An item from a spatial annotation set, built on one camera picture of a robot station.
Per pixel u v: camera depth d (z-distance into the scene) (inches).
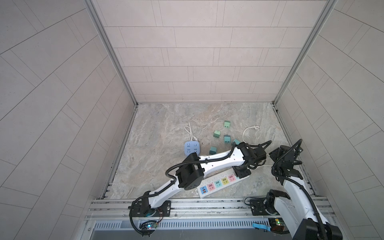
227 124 40.3
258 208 27.9
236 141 36.9
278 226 26.7
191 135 38.0
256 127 39.9
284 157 24.3
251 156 22.1
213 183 30.3
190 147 35.6
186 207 28.6
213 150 35.2
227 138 37.9
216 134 37.9
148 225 25.7
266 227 25.6
